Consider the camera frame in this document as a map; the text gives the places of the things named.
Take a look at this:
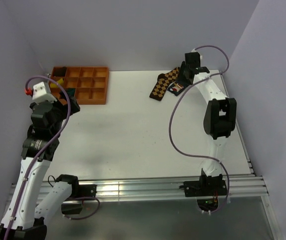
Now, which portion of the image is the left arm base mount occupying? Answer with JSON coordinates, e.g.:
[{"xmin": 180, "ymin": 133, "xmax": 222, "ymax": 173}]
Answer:
[{"xmin": 61, "ymin": 184, "xmax": 97, "ymax": 215}]

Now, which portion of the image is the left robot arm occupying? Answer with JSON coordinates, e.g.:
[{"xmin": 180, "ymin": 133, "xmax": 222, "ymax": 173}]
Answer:
[{"xmin": 0, "ymin": 92, "xmax": 80, "ymax": 240}]

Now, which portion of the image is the rolled black sock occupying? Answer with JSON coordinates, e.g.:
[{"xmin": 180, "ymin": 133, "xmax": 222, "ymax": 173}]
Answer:
[{"xmin": 51, "ymin": 66, "xmax": 67, "ymax": 77}]

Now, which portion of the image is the navy snowman sock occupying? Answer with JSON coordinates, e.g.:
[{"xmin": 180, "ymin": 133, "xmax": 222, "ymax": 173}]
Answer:
[{"xmin": 167, "ymin": 79, "xmax": 191, "ymax": 96}]

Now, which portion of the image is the brown argyle sock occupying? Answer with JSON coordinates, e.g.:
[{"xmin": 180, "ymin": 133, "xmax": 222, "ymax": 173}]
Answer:
[{"xmin": 149, "ymin": 67, "xmax": 180, "ymax": 101}]

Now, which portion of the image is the aluminium front rail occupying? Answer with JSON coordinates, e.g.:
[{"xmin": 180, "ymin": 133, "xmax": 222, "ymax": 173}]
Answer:
[{"xmin": 6, "ymin": 174, "xmax": 270, "ymax": 206}]

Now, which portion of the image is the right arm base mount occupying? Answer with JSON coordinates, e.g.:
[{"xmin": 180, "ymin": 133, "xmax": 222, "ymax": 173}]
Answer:
[{"xmin": 179, "ymin": 170, "xmax": 229, "ymax": 213}]

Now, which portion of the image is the green reindeer sock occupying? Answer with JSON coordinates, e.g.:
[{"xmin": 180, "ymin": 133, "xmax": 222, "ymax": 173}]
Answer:
[{"xmin": 65, "ymin": 88, "xmax": 76, "ymax": 97}]

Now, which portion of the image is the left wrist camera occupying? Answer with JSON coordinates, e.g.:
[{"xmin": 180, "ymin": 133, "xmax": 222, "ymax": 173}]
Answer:
[{"xmin": 25, "ymin": 82, "xmax": 57, "ymax": 104}]

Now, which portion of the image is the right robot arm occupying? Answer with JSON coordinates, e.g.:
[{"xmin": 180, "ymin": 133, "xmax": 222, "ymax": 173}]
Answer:
[{"xmin": 183, "ymin": 50, "xmax": 237, "ymax": 195}]

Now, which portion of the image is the orange compartment tray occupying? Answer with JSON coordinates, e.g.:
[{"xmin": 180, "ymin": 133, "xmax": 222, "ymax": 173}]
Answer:
[{"xmin": 49, "ymin": 66, "xmax": 109, "ymax": 105}]

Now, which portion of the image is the rolled yellow sock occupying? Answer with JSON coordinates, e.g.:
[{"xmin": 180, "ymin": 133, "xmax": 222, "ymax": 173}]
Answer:
[{"xmin": 49, "ymin": 78, "xmax": 64, "ymax": 89}]

